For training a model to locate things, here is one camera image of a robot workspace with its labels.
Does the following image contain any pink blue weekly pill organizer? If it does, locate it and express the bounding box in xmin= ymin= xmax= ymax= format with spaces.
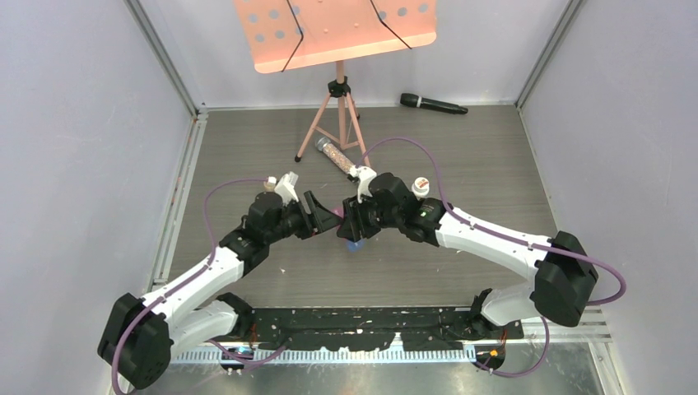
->
xmin=332 ymin=207 xmax=365 ymax=253

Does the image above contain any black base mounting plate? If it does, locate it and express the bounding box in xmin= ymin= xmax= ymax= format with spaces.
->
xmin=231 ymin=307 xmax=524 ymax=351

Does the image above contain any pink music stand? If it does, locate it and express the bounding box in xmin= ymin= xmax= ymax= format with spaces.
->
xmin=233 ymin=0 xmax=437 ymax=162

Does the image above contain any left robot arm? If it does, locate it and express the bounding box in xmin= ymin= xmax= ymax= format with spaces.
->
xmin=97 ymin=191 xmax=342 ymax=394

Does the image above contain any black microphone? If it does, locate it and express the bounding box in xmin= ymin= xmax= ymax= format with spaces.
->
xmin=399 ymin=93 xmax=469 ymax=115

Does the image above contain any white vitamin pill bottle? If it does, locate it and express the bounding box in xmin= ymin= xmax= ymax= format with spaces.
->
xmin=411 ymin=176 xmax=430 ymax=198

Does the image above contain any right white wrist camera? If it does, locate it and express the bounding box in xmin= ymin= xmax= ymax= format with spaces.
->
xmin=349 ymin=165 xmax=377 ymax=204

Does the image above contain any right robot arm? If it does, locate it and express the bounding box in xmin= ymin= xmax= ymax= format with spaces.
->
xmin=337 ymin=166 xmax=598 ymax=338

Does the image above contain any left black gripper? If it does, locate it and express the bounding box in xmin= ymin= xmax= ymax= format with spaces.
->
xmin=265 ymin=191 xmax=342 ymax=244

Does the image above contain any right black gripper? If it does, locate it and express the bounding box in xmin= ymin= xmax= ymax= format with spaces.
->
xmin=337 ymin=190 xmax=402 ymax=244

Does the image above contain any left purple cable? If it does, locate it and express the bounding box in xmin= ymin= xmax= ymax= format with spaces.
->
xmin=110 ymin=175 xmax=287 ymax=395

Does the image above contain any purple cable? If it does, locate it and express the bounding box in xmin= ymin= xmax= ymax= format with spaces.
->
xmin=356 ymin=137 xmax=628 ymax=379
xmin=110 ymin=175 xmax=287 ymax=395

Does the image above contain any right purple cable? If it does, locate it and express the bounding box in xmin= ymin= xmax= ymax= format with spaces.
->
xmin=356 ymin=137 xmax=628 ymax=379

